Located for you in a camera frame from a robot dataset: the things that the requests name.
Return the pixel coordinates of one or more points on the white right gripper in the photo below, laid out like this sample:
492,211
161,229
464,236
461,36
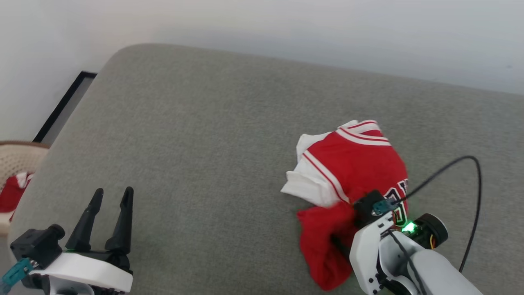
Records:
366,250

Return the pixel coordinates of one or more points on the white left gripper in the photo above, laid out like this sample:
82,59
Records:
90,268

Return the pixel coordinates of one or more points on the red white basketball jersey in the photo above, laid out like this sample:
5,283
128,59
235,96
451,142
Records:
352,164

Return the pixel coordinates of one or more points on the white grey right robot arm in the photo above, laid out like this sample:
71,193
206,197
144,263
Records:
434,270

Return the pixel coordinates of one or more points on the red white garment in basket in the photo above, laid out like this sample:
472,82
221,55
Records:
10,194

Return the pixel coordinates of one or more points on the beige woven laundry basket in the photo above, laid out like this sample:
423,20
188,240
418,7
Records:
18,157

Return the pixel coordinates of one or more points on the grey fabric sofa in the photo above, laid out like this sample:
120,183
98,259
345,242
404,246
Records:
204,143

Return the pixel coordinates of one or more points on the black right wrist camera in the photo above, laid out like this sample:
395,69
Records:
366,207

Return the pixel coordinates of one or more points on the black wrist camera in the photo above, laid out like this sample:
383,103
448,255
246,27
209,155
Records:
366,207
37,246

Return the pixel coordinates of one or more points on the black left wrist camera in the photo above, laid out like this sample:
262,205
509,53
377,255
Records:
37,246

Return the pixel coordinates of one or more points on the black floor frame strip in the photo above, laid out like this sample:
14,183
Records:
61,104

